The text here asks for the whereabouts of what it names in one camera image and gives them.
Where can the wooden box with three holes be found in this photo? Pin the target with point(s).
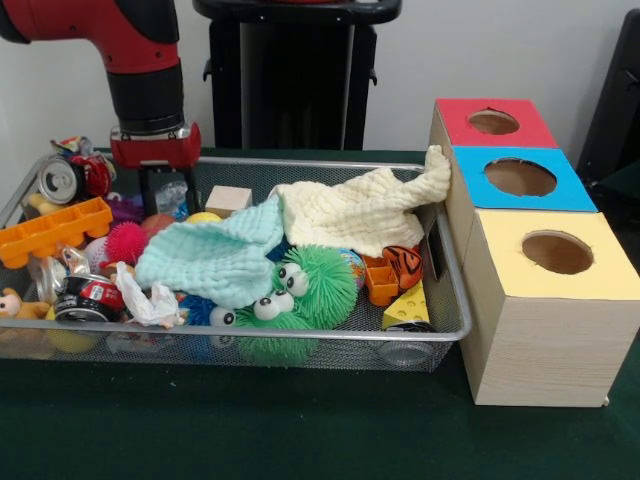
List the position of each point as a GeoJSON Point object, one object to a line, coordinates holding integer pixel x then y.
{"type": "Point", "coordinates": [540, 350]}

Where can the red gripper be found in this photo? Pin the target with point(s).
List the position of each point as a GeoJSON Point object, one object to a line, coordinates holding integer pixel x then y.
{"type": "Point", "coordinates": [156, 148]}

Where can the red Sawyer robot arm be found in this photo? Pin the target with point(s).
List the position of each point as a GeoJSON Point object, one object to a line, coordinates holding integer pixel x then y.
{"type": "Point", "coordinates": [130, 50]}

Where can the large green spiky ball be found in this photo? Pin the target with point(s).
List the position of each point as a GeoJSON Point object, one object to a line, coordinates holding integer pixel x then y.
{"type": "Point", "coordinates": [325, 275]}

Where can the orange tiger plush toy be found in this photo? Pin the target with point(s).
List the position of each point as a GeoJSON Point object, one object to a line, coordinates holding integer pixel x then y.
{"type": "Point", "coordinates": [405, 265]}

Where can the shallow clear mesh bin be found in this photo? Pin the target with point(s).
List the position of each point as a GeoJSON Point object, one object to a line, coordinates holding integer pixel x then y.
{"type": "Point", "coordinates": [452, 300]}

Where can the small green spiky ball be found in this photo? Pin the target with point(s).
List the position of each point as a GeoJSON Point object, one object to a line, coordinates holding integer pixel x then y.
{"type": "Point", "coordinates": [268, 340]}

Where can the small wooden cube block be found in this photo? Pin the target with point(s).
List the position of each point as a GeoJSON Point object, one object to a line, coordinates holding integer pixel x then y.
{"type": "Point", "coordinates": [228, 200]}

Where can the orange toy block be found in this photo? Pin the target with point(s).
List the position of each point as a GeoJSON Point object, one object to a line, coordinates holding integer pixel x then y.
{"type": "Point", "coordinates": [380, 282]}

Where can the yellow cheese wedge toy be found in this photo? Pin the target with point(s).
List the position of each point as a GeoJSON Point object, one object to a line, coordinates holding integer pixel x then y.
{"type": "Point", "coordinates": [408, 308]}

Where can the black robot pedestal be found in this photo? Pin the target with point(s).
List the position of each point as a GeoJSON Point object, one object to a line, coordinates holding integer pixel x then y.
{"type": "Point", "coordinates": [290, 90]}

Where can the red and black soda can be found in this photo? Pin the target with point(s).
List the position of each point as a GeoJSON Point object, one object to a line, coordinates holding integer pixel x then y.
{"type": "Point", "coordinates": [95, 297]}

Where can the pink spiky ball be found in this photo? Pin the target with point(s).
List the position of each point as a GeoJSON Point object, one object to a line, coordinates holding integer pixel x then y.
{"type": "Point", "coordinates": [128, 242]}

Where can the cream muslin cloth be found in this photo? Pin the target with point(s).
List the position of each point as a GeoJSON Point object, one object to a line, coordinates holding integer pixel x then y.
{"type": "Point", "coordinates": [350, 210]}

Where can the mint green muslin cloth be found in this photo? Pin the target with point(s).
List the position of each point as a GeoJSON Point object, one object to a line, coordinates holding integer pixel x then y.
{"type": "Point", "coordinates": [215, 255]}

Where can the small clear plastic packet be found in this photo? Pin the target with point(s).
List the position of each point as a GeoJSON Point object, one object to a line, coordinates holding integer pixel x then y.
{"type": "Point", "coordinates": [170, 196]}

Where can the orange plastic toy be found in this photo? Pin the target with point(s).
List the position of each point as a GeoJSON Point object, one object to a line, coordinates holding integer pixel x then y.
{"type": "Point", "coordinates": [50, 232]}

